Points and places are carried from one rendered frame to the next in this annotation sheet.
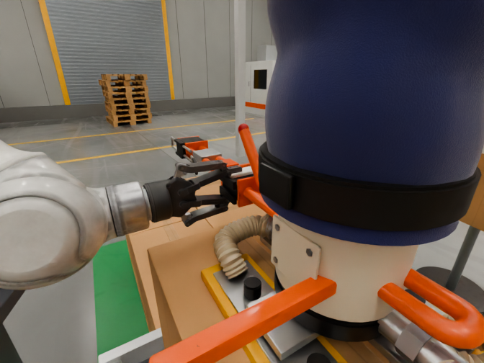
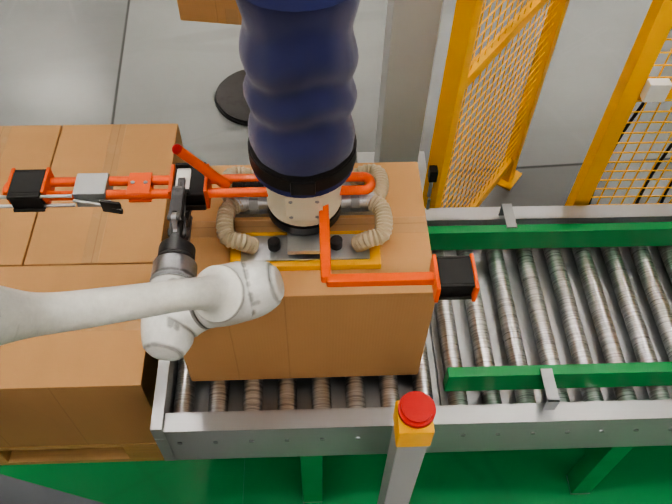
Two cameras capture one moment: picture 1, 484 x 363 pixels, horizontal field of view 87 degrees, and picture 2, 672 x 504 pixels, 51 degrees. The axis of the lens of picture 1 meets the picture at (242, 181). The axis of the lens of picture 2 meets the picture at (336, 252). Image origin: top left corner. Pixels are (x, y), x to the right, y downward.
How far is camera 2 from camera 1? 1.24 m
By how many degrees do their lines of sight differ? 56
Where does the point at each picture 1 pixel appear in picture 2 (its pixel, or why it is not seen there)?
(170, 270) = not seen: hidden behind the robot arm
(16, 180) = (255, 271)
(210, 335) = (325, 256)
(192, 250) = not seen: hidden behind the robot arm
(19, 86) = not seen: outside the picture
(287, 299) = (325, 225)
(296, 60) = (302, 142)
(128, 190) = (179, 261)
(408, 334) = (353, 199)
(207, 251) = (203, 258)
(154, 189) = (182, 246)
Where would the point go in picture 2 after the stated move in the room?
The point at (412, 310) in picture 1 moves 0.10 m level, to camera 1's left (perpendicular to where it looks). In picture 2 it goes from (355, 191) to (333, 222)
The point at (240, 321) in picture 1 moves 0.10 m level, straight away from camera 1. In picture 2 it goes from (325, 245) to (283, 227)
